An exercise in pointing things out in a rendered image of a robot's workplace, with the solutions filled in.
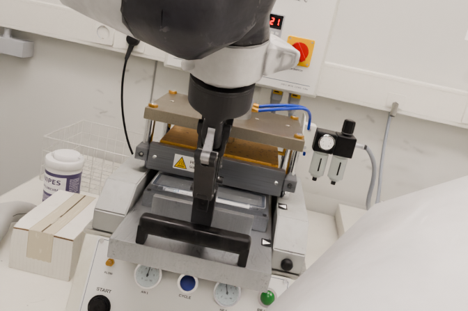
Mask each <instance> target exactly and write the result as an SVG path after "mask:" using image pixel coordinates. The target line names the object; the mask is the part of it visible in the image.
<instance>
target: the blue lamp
mask: <svg viewBox="0 0 468 311"><path fill-rule="evenodd" d="M195 285H196V281H195V279H194V277H193V276H188V275H185V276H183V277H182V278H181V280H180V287H181V288H182V289H183V290H184V291H186V292H189V291H191V290H193V288H194V287H195Z"/></svg>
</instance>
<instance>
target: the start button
mask: <svg viewBox="0 0 468 311"><path fill-rule="evenodd" d="M107 310H108V303H107V301H106V300H105V299H104V298H102V297H97V298H94V299H93V300H92V301H91V302H90V303H89V306H88V311H107Z"/></svg>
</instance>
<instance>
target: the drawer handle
mask: <svg viewBox="0 0 468 311"><path fill-rule="evenodd" d="M148 234H150V235H154V236H157V237H163V238H167V239H172V240H176V241H181V242H185V243H189V244H194V245H197V246H203V247H207V248H213V249H216V250H222V251H226V252H229V253H235V254H238V255H239V256H238V260H237V265H238V266H241V267H246V265H247V260H248V256H249V251H250V247H251V237H250V236H249V235H247V234H242V233H239V232H233V231H229V230H223V229H220V228H214V227H210V226H207V225H201V224H198V223H192V222H189V221H183V220H179V219H176V218H170V217H166V216H160V215H156V214H151V213H148V212H145V213H143V214H142V215H141V217H140V219H139V224H138V228H137V232H136V241H135V242H136V243H137V244H144V243H145V241H146V239H147V238H148Z"/></svg>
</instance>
